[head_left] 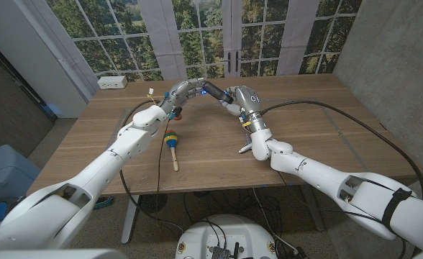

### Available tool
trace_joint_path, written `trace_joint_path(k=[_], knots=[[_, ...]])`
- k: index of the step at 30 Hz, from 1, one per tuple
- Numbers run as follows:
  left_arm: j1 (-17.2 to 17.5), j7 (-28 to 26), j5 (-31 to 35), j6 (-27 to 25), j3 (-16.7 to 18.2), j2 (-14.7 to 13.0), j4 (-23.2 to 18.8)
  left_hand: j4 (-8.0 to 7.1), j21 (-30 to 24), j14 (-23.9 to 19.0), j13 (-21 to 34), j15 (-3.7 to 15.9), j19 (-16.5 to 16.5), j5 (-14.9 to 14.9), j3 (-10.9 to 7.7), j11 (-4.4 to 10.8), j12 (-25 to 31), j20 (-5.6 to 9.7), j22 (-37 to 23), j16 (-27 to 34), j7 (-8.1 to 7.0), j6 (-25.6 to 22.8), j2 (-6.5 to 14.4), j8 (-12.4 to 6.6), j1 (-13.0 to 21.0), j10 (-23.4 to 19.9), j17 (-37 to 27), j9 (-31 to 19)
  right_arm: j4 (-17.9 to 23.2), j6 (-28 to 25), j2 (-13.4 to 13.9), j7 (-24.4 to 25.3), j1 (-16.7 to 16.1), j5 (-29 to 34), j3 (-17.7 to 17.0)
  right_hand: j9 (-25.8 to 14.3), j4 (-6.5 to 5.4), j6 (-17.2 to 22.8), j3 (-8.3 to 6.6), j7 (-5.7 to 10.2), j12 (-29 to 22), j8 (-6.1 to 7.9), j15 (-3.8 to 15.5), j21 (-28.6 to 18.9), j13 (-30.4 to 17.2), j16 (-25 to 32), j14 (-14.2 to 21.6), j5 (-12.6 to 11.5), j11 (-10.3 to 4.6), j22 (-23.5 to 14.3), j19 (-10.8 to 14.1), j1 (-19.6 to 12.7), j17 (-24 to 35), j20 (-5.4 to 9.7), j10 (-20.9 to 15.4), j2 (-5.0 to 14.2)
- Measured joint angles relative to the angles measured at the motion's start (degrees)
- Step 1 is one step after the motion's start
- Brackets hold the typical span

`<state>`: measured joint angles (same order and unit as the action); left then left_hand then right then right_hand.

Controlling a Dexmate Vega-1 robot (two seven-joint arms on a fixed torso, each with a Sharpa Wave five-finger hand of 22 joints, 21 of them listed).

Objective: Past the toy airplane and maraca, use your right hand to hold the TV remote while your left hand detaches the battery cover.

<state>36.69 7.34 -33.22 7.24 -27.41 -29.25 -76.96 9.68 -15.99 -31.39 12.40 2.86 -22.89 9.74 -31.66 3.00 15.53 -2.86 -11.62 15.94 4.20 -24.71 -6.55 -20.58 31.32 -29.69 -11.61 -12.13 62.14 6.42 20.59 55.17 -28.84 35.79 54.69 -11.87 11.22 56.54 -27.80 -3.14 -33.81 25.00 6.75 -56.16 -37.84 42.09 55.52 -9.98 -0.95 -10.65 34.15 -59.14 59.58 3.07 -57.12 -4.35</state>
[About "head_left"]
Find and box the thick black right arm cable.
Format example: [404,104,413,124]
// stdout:
[260,100,423,202]

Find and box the blue-grey upholstered seat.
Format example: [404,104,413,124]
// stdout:
[0,144,42,208]

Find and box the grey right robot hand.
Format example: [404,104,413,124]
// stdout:
[220,85,269,135]

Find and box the grey table leg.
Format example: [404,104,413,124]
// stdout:
[301,185,327,232]

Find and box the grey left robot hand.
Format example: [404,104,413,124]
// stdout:
[157,77,207,116]

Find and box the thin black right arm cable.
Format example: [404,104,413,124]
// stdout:
[276,171,388,220]

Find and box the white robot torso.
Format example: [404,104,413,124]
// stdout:
[174,214,279,259]

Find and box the white power strip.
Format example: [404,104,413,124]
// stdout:
[97,75,129,90]

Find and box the white table leg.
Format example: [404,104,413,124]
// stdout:
[120,194,140,245]

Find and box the colourful wooden maraca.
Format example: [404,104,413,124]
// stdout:
[163,129,181,173]

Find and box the black TV remote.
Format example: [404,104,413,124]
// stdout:
[201,81,235,105]

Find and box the printed window backdrop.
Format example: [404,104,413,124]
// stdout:
[45,0,363,82]

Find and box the white floor cable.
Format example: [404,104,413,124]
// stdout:
[253,188,299,253]

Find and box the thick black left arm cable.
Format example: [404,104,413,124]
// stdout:
[119,99,184,232]

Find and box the round black floor fan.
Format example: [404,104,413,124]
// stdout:
[139,193,168,214]

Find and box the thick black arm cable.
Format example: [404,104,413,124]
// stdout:
[260,100,423,202]
[119,99,184,232]

